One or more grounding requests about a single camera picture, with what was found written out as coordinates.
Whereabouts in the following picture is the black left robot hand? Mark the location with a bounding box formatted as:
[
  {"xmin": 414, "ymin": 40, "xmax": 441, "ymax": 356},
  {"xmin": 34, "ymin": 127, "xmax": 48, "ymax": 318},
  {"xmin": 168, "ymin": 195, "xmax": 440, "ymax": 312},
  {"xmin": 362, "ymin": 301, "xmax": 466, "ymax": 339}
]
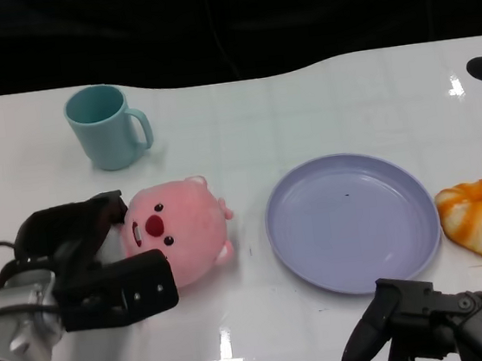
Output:
[{"xmin": 8, "ymin": 184, "xmax": 183, "ymax": 339}]

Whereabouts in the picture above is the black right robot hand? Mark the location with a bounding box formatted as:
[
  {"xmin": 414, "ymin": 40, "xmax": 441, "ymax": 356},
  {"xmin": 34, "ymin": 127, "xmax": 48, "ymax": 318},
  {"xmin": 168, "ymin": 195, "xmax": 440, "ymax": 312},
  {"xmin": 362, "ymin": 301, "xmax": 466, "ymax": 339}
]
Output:
[{"xmin": 332, "ymin": 267, "xmax": 482, "ymax": 361}]

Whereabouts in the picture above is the pink plush beaver doll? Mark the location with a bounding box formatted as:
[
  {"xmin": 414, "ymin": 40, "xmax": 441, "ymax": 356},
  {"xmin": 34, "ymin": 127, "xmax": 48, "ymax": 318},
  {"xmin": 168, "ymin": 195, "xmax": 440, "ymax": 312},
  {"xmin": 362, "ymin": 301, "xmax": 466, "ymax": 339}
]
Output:
[{"xmin": 93, "ymin": 171, "xmax": 242, "ymax": 298}]

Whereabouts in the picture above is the lavender plastic plate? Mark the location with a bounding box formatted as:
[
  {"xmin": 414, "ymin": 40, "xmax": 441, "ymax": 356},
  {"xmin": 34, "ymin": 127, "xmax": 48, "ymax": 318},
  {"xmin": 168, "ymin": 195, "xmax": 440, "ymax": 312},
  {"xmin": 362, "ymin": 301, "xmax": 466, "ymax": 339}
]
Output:
[{"xmin": 258, "ymin": 142, "xmax": 449, "ymax": 306}]

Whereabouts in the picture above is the teal plastic mug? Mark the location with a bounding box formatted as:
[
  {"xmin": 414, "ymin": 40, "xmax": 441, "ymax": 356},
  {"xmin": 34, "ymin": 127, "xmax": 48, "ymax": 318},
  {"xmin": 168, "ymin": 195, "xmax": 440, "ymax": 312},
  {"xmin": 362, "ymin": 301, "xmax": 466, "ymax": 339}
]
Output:
[{"xmin": 61, "ymin": 80, "xmax": 157, "ymax": 177}]

